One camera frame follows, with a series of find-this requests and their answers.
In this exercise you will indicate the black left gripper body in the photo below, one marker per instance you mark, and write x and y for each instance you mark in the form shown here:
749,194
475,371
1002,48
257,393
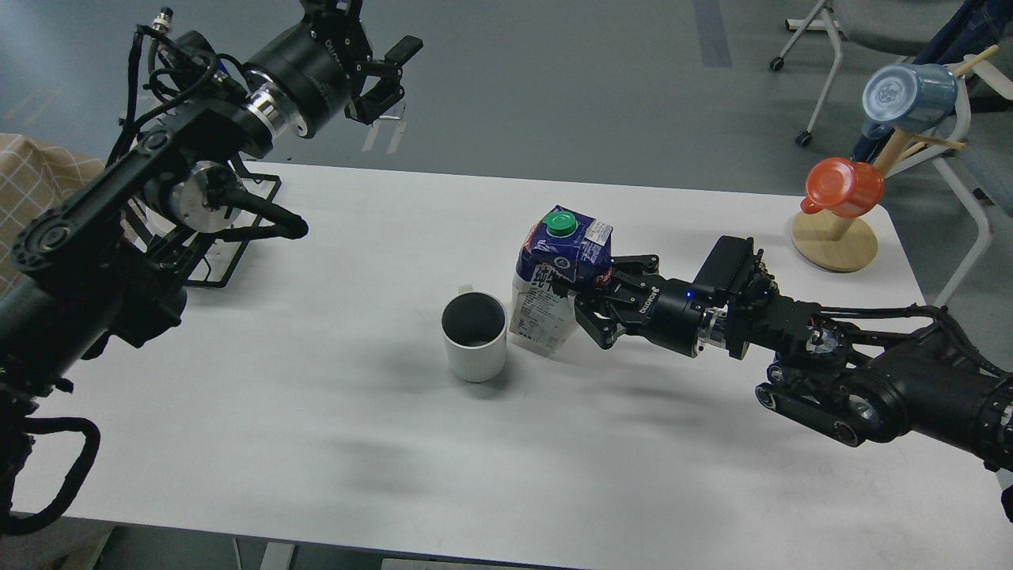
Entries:
315,65

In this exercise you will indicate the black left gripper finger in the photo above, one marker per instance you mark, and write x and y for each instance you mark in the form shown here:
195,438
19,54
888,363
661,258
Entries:
376,84
332,18

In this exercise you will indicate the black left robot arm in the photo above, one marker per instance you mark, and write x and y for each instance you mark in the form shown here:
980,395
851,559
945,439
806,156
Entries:
114,258

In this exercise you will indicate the beige checkered cloth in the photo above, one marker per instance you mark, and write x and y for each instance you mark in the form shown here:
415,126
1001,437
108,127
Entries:
35,176

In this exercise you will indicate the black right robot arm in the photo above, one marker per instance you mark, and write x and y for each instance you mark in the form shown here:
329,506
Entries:
852,374

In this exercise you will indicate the blue white milk carton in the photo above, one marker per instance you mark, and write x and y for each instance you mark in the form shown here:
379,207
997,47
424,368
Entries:
564,252

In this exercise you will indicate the wooden mug tree stand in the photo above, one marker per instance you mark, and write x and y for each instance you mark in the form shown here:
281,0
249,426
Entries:
847,245

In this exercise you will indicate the black wire cup rack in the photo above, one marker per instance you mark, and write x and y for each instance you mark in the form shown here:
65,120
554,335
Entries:
193,209

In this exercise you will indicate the orange plastic mug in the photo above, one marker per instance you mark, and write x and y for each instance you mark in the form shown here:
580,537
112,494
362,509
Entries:
843,187

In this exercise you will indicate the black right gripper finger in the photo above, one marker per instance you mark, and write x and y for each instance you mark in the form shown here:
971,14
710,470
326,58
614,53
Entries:
594,312
639,265

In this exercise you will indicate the white ribbed cup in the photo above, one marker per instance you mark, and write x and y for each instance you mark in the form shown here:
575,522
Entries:
474,330

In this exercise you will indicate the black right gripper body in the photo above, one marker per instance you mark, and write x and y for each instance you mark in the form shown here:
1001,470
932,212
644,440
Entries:
667,313

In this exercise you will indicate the blue plastic mug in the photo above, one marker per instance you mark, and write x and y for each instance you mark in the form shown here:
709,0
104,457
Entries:
909,97

